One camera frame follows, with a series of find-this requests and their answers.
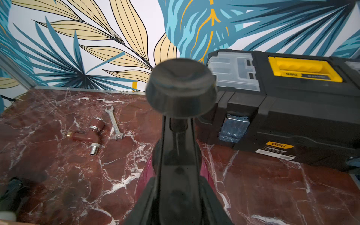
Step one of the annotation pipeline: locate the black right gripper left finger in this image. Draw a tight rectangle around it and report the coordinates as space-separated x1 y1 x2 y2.
123 177 156 225

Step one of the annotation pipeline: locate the black deli toolbox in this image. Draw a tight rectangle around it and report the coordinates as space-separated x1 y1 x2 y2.
196 49 360 174

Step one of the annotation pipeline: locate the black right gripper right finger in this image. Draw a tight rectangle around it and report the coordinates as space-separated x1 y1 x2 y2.
199 176 233 225

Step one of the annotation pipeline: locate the pink pressure spray bottle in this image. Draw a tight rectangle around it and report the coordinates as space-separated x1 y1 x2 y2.
145 58 217 225

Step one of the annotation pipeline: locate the aluminium corner post left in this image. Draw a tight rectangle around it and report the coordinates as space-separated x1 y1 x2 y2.
1 52 37 90

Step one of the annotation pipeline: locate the silver open-end wrench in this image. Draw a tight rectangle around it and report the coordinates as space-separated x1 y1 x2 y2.
102 105 123 141

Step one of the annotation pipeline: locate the maroon garden tap faucet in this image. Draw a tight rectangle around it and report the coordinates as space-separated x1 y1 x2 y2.
67 117 105 156

